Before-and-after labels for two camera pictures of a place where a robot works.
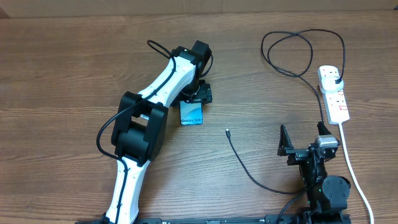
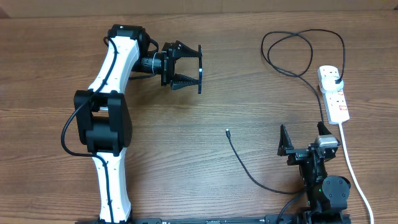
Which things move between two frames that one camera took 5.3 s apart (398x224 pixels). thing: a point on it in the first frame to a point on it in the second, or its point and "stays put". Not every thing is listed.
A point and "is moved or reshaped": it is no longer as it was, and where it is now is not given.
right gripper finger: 285,142 stays put
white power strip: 335,103 stays put
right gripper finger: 322,129 stays put
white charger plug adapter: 329,84 stays put
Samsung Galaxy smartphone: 191,113 is moved or reshaped
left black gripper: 203,93 to 178,50
